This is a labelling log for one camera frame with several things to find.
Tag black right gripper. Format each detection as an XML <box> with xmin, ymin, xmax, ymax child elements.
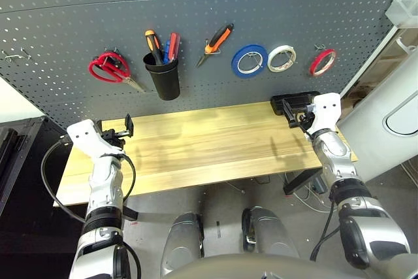
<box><xmin>281</xmin><ymin>97</ymin><xmax>315</xmax><ymax>131</ymax></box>

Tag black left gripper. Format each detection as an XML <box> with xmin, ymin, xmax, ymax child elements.
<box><xmin>96</xmin><ymin>113</ymin><xmax>135</xmax><ymax>149</ymax></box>

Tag red tape roll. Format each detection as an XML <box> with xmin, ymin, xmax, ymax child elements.
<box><xmin>309</xmin><ymin>48</ymin><xmax>337</xmax><ymax>77</ymax></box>

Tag red handled scissors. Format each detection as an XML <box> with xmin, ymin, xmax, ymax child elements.
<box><xmin>88</xmin><ymin>50</ymin><xmax>146</xmax><ymax>92</ymax></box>

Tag red handled screwdriver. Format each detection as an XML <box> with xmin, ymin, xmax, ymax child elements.
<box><xmin>168</xmin><ymin>33</ymin><xmax>181</xmax><ymax>63</ymax></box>

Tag orange black pliers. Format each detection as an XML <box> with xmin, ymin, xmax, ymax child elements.
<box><xmin>196</xmin><ymin>23</ymin><xmax>234</xmax><ymax>67</ymax></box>

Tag grey metal pegboard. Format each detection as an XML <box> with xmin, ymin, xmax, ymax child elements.
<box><xmin>0</xmin><ymin>0</ymin><xmax>418</xmax><ymax>129</ymax></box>

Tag black plastic tool case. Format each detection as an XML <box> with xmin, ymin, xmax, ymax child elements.
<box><xmin>270</xmin><ymin>91</ymin><xmax>321</xmax><ymax>116</ymax></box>

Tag white tape roll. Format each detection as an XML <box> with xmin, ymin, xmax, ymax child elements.
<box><xmin>266</xmin><ymin>44</ymin><xmax>297</xmax><ymax>73</ymax></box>

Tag black plastic cup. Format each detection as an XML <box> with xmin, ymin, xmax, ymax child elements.
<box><xmin>142</xmin><ymin>50</ymin><xmax>181</xmax><ymax>101</ymax></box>

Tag blue tape roll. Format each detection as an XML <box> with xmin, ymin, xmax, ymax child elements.
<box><xmin>231</xmin><ymin>43</ymin><xmax>268</xmax><ymax>79</ymax></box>

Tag dark power adapter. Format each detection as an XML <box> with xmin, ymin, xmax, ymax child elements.
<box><xmin>312</xmin><ymin>176</ymin><xmax>327</xmax><ymax>194</ymax></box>

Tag orange black screwdriver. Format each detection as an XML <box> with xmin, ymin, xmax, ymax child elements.
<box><xmin>144</xmin><ymin>29</ymin><xmax>164</xmax><ymax>65</ymax></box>

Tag white metal shelf rack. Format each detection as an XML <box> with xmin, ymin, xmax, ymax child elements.
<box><xmin>339</xmin><ymin>25</ymin><xmax>418</xmax><ymax>110</ymax></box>

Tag black cabinet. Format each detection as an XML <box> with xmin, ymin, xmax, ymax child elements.
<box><xmin>0</xmin><ymin>117</ymin><xmax>86</xmax><ymax>279</ymax></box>

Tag double prong metal hook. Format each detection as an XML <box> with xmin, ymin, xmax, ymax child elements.
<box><xmin>1</xmin><ymin>46</ymin><xmax>33</xmax><ymax>63</ymax></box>

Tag silver right robot leg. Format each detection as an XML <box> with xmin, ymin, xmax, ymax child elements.
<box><xmin>241</xmin><ymin>206</ymin><xmax>300</xmax><ymax>259</ymax></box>

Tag silver robot leg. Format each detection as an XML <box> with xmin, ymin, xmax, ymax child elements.
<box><xmin>241</xmin><ymin>206</ymin><xmax>300</xmax><ymax>259</ymax></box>
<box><xmin>160</xmin><ymin>212</ymin><xmax>205</xmax><ymax>276</ymax></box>

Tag silver left robot leg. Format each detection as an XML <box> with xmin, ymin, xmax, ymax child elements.
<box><xmin>160</xmin><ymin>212</ymin><xmax>205</xmax><ymax>276</ymax></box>

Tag clear plastic bin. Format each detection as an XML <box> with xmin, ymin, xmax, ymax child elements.
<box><xmin>385</xmin><ymin>0</ymin><xmax>418</xmax><ymax>28</ymax></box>

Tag grey robot torso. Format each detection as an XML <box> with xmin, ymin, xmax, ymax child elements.
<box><xmin>163</xmin><ymin>252</ymin><xmax>370</xmax><ymax>279</ymax></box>

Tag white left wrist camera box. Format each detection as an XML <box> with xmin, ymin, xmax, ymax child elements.
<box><xmin>67</xmin><ymin>119</ymin><xmax>127</xmax><ymax>159</ymax></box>

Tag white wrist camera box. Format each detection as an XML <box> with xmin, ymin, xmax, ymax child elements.
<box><xmin>67</xmin><ymin>119</ymin><xmax>127</xmax><ymax>159</ymax></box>
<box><xmin>306</xmin><ymin>92</ymin><xmax>342</xmax><ymax>136</ymax></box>

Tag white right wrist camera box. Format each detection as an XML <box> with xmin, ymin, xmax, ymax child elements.
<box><xmin>306</xmin><ymin>92</ymin><xmax>342</xmax><ymax>136</ymax></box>

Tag black handled scissors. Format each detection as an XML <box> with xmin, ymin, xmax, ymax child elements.
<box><xmin>104</xmin><ymin>48</ymin><xmax>146</xmax><ymax>92</ymax></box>

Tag black table leg bracket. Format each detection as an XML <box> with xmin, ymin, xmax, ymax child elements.
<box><xmin>282</xmin><ymin>167</ymin><xmax>324</xmax><ymax>195</ymax></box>
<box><xmin>122</xmin><ymin>206</ymin><xmax>140</xmax><ymax>222</ymax></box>

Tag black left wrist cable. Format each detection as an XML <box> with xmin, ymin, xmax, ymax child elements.
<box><xmin>40</xmin><ymin>137</ymin><xmax>137</xmax><ymax>224</ymax></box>

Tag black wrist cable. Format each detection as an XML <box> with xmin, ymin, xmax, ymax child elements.
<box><xmin>310</xmin><ymin>200</ymin><xmax>340</xmax><ymax>262</ymax></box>
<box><xmin>40</xmin><ymin>137</ymin><xmax>137</xmax><ymax>224</ymax></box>

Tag wire loop pegboard holder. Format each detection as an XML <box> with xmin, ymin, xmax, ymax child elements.
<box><xmin>204</xmin><ymin>39</ymin><xmax>221</xmax><ymax>55</ymax></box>

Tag white floor cables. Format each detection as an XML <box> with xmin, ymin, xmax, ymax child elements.
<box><xmin>287</xmin><ymin>174</ymin><xmax>334</xmax><ymax>213</ymax></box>

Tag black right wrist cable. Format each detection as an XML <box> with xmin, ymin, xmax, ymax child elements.
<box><xmin>310</xmin><ymin>200</ymin><xmax>340</xmax><ymax>262</ymax></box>

